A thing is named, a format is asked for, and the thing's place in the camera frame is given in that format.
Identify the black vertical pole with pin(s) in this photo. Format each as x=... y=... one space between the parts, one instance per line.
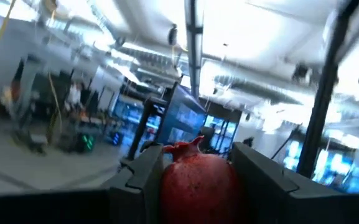
x=143 y=130

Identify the computer monitor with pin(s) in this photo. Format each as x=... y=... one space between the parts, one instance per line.
x=182 y=118

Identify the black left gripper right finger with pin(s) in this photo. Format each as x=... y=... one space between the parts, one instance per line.
x=269 y=193

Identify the black device blue lights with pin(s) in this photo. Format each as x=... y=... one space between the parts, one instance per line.
x=116 y=139

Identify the black device green lights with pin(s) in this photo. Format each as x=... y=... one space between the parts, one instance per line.
x=87 y=141

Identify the dark red pomegranate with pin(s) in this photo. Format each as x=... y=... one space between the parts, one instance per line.
x=198 y=186

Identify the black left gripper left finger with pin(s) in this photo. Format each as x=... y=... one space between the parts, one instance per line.
x=142 y=186

